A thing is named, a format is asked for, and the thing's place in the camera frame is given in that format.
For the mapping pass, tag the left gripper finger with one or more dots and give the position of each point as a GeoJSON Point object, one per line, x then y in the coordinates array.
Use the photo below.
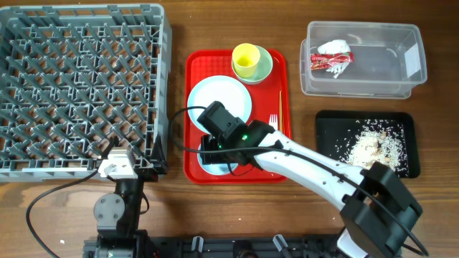
{"type": "Point", "coordinates": [112, 143]}
{"type": "Point", "coordinates": [157, 157]}

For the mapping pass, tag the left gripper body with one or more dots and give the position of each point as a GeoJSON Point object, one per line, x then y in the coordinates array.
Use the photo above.
{"type": "Point", "coordinates": [150, 173]}

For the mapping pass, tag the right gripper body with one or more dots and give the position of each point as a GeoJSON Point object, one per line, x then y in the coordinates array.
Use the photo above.
{"type": "Point", "coordinates": [209, 142]}

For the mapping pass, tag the small light blue bowl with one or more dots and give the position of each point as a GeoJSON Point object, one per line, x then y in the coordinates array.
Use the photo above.
{"type": "Point", "coordinates": [218, 169]}

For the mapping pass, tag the red snack wrapper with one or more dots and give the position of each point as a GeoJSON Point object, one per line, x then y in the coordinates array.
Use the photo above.
{"type": "Point", "coordinates": [325, 61]}

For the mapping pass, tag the leftover rice with scraps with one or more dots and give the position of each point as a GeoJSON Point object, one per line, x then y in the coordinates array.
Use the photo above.
{"type": "Point", "coordinates": [375, 140]}

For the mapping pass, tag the white napkin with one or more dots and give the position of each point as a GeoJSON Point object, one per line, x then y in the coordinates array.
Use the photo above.
{"type": "Point", "coordinates": [337, 46]}

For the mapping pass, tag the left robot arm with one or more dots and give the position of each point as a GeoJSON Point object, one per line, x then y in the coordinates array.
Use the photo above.
{"type": "Point", "coordinates": [118, 213]}

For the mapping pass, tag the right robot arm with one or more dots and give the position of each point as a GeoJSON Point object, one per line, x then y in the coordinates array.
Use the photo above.
{"type": "Point", "coordinates": [376, 208]}

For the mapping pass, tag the grey dishwasher rack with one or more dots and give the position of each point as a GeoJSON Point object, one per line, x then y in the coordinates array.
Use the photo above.
{"type": "Point", "coordinates": [72, 78]}

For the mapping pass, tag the white plastic fork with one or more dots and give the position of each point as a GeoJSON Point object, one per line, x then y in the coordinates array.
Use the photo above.
{"type": "Point", "coordinates": [273, 121]}

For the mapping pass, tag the large light blue plate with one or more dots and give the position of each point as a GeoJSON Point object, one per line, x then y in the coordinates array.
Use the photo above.
{"type": "Point", "coordinates": [227, 90]}

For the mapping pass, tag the red plastic tray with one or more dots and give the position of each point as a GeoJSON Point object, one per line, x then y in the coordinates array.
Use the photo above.
{"type": "Point", "coordinates": [265, 102]}

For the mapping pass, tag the wooden chopstick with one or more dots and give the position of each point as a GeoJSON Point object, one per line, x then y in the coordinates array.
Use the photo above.
{"type": "Point", "coordinates": [280, 117]}

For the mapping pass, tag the light green bowl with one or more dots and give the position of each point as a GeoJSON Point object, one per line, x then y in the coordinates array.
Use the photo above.
{"type": "Point", "coordinates": [264, 68]}

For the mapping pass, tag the yellow plastic cup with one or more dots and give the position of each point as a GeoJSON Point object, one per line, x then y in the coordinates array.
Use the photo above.
{"type": "Point", "coordinates": [245, 58]}

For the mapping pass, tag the black plastic tray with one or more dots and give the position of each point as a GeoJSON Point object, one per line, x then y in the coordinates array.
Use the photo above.
{"type": "Point", "coordinates": [331, 126]}

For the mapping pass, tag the clear plastic bin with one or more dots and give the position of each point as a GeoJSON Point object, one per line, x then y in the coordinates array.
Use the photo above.
{"type": "Point", "coordinates": [389, 60]}

